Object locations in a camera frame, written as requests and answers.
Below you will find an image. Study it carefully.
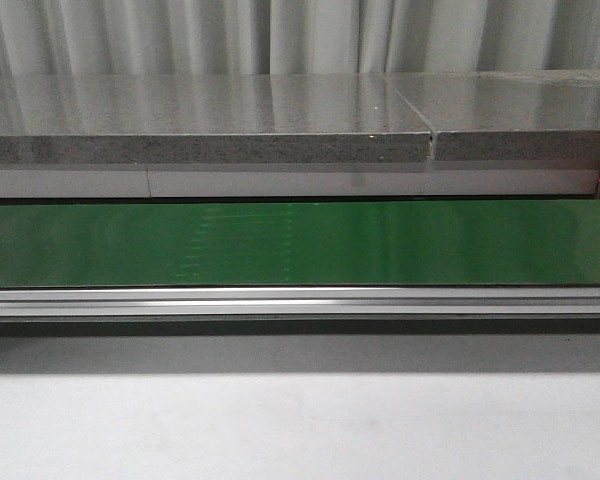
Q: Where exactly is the green conveyor belt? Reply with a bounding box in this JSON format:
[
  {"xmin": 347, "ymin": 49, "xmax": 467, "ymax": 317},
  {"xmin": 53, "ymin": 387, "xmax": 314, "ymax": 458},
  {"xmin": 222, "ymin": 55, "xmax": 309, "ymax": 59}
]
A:
[{"xmin": 0, "ymin": 200, "xmax": 600, "ymax": 288}]

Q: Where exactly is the white counter base panel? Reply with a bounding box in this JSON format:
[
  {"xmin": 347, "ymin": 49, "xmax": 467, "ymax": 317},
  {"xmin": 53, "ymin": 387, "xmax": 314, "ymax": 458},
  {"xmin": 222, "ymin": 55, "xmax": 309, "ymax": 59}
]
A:
[{"xmin": 0, "ymin": 161, "xmax": 600, "ymax": 199}]

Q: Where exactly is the grey stone counter slab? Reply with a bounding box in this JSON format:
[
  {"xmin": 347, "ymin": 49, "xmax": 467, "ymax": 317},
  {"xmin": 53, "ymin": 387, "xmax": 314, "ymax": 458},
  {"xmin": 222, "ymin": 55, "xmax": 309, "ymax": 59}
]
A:
[{"xmin": 0, "ymin": 74, "xmax": 430, "ymax": 165}]

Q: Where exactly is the grey pleated curtain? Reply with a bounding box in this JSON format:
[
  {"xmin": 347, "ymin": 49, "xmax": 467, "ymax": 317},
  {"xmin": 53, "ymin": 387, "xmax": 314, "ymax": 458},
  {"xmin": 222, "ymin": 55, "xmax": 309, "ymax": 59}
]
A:
[{"xmin": 0, "ymin": 1, "xmax": 600, "ymax": 75}]

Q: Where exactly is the aluminium conveyor side rail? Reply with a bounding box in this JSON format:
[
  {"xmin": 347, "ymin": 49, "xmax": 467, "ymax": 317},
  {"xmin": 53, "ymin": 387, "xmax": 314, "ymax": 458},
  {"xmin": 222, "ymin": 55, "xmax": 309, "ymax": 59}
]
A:
[{"xmin": 0, "ymin": 286, "xmax": 600, "ymax": 319}]

